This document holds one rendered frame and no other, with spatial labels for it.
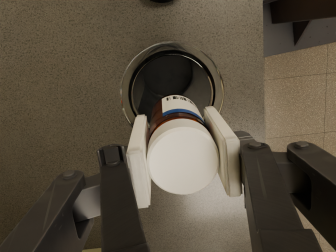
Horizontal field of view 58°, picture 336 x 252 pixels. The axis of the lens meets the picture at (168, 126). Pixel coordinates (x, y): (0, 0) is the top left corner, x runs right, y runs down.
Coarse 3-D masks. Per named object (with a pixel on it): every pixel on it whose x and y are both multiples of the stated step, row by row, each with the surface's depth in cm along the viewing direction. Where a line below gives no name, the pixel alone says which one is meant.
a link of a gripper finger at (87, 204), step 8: (128, 168) 14; (88, 176) 14; (96, 176) 14; (88, 184) 13; (96, 184) 13; (80, 192) 13; (88, 192) 13; (96, 192) 13; (80, 200) 13; (88, 200) 13; (96, 200) 13; (72, 208) 13; (80, 208) 13; (88, 208) 13; (96, 208) 13; (80, 216) 13; (88, 216) 13
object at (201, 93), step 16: (160, 48) 30; (176, 48) 30; (192, 48) 30; (128, 64) 30; (144, 64) 30; (192, 64) 46; (208, 64) 30; (128, 80) 31; (144, 80) 52; (192, 80) 49; (208, 80) 32; (128, 96) 31; (144, 96) 43; (160, 96) 51; (192, 96) 43; (208, 96) 33; (128, 112) 32; (144, 112) 36
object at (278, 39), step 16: (272, 0) 124; (288, 0) 117; (304, 0) 105; (320, 0) 95; (272, 16) 137; (288, 16) 120; (304, 16) 107; (320, 16) 97; (272, 32) 141; (288, 32) 141; (304, 32) 132; (320, 32) 141; (272, 48) 143; (288, 48) 143
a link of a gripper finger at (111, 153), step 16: (112, 144) 14; (112, 160) 13; (112, 176) 12; (128, 176) 12; (112, 192) 11; (128, 192) 11; (112, 208) 10; (128, 208) 10; (112, 224) 9; (128, 224) 9; (112, 240) 8; (128, 240) 8; (144, 240) 8
